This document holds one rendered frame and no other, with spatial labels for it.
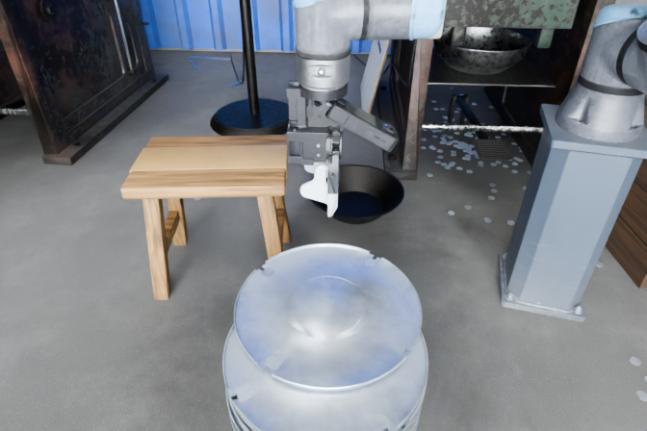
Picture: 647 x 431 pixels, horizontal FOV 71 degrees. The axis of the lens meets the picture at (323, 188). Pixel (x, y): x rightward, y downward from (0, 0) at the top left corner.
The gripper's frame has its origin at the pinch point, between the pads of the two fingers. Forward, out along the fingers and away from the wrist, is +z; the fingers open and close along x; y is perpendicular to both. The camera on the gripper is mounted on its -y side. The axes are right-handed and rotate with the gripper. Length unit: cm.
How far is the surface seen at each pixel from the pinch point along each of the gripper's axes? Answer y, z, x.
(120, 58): 103, 21, -138
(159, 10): 113, 17, -218
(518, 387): -38, 41, 5
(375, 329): -6.8, 11.5, 17.2
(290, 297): 6.5, 11.1, 12.0
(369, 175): -10, 36, -68
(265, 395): 7.9, 12.3, 28.2
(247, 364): 11.1, 12.3, 23.6
